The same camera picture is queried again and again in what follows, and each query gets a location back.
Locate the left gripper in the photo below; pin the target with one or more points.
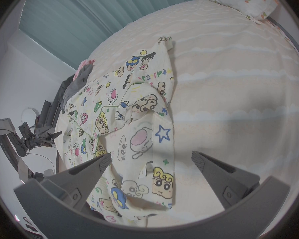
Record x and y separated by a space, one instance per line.
39 139

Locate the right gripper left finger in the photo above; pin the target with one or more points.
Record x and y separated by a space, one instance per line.
74 188

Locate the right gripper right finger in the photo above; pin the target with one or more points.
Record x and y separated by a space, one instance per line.
226 185

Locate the white printed pyjama top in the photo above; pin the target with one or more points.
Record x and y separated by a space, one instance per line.
139 96

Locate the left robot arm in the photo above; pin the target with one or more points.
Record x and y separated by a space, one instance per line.
3 127

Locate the round ceiling lamp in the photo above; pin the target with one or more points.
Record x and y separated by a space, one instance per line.
25 112

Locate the black garment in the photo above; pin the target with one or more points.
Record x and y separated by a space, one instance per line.
64 88

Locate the grey garment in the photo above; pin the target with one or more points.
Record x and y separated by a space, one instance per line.
77 83

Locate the pink garment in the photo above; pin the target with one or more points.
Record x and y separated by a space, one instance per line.
81 67

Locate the bed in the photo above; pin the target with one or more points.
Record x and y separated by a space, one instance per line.
239 83

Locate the blue-green curtain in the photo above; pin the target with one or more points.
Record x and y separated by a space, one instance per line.
89 21

